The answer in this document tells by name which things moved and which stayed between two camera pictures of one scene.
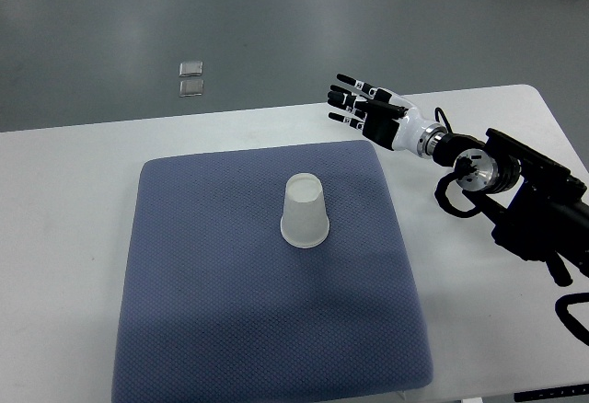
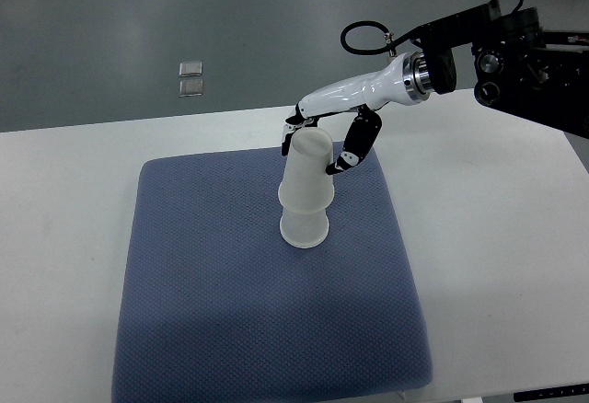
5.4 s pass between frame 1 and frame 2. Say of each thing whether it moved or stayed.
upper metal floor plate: stayed
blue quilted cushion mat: stayed
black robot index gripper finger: moved
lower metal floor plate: stayed
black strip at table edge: stayed
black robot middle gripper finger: moved
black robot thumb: moved
